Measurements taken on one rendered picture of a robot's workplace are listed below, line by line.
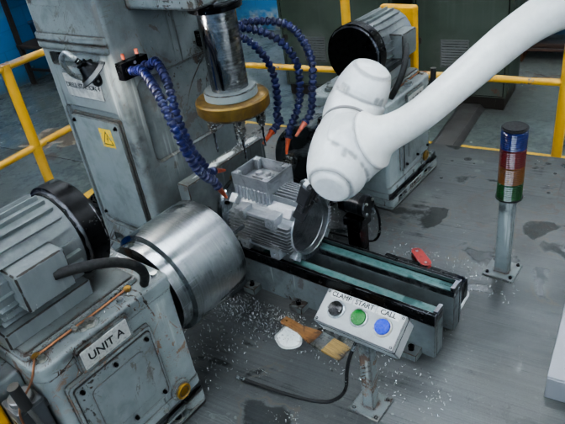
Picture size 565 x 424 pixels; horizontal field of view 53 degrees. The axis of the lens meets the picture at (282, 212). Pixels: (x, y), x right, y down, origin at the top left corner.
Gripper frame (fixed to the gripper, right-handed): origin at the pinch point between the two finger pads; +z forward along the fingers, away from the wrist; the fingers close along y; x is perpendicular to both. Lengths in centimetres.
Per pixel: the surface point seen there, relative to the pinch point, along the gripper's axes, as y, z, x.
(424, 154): -72, 20, 7
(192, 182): 7.1, 10.8, -26.8
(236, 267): 18.7, 8.4, -2.0
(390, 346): 23.9, -13.2, 33.4
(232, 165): -7.3, 12.5, -25.6
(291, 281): 1.2, 23.3, 6.3
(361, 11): -298, 115, -124
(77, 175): -102, 244, -202
